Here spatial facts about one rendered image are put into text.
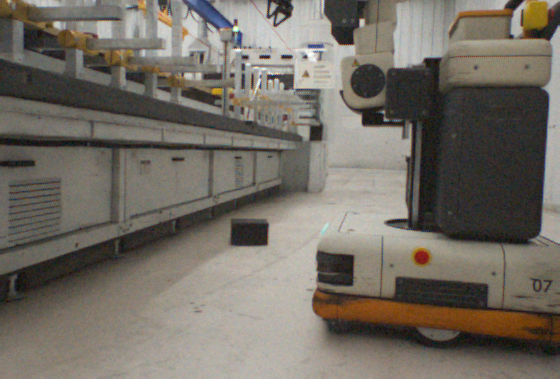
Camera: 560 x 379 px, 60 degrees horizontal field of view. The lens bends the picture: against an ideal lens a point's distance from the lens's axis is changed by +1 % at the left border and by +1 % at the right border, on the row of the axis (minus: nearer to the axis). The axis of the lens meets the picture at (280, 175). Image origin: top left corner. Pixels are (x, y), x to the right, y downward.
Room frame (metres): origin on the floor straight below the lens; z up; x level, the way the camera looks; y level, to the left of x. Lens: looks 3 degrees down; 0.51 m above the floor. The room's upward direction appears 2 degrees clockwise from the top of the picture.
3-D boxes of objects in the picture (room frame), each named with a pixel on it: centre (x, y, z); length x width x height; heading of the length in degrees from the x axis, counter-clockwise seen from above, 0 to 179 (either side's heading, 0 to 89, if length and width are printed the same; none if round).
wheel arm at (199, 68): (1.97, 0.48, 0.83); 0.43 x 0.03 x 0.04; 79
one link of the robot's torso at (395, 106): (1.50, -0.31, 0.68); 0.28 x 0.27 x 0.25; 169
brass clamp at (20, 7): (1.23, 0.67, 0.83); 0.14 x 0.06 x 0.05; 169
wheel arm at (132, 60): (1.73, 0.52, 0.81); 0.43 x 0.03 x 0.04; 79
